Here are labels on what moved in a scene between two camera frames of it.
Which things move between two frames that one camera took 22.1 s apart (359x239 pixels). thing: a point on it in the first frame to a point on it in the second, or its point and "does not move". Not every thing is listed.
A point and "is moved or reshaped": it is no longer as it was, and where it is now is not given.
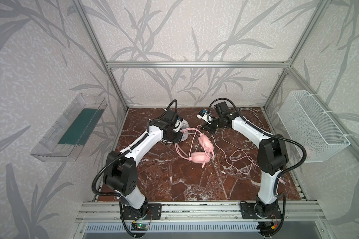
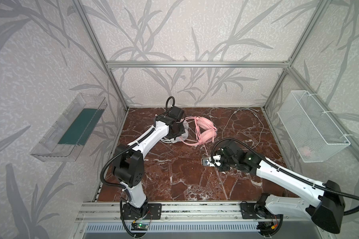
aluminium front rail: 306,211 does not move
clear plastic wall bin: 70,136 does not move
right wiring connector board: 266,228 does not move
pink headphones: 199,157 is moved or reshaped
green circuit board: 139,226 does not move
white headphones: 184,126 does not move
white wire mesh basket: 308,124 does not move
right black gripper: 213,126 to 223,161
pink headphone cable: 280,180 is moved or reshaped
